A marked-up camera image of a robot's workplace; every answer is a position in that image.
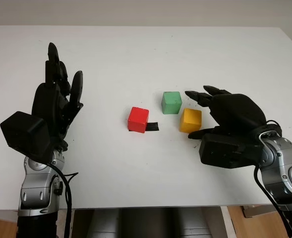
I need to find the white table leg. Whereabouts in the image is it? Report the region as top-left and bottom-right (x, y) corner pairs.
(220, 206), (237, 238)

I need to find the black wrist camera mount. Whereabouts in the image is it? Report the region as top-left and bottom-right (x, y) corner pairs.
(198, 133), (261, 170)
(0, 111), (52, 160)

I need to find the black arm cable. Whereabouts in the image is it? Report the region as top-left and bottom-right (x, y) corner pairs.
(253, 119), (292, 238)
(50, 161), (78, 238)

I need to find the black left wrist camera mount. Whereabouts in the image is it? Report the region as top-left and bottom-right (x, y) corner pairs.
(0, 111), (52, 160)

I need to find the green cube block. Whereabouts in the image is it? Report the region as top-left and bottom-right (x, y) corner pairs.
(161, 91), (183, 115)

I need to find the yellow cube block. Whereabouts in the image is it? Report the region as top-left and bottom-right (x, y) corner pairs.
(179, 108), (203, 134)

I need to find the red cube block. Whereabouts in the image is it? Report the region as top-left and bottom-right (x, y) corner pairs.
(127, 107), (150, 134)

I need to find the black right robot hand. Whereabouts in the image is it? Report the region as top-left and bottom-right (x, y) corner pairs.
(185, 85), (268, 141)

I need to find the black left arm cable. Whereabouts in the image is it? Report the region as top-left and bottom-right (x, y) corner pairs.
(50, 161), (78, 238)

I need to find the black tape strip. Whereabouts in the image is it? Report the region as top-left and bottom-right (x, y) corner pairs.
(128, 121), (159, 132)

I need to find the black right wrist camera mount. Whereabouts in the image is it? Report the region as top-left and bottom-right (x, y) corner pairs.
(198, 133), (261, 170)

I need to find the dark grey robot body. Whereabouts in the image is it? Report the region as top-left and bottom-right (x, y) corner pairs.
(73, 207), (222, 238)

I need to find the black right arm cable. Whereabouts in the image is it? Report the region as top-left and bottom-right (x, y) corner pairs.
(253, 119), (292, 238)

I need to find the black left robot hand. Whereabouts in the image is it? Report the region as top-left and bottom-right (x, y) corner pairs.
(32, 42), (84, 152)

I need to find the grey table frame bracket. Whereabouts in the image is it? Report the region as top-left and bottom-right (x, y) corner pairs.
(242, 205), (270, 219)

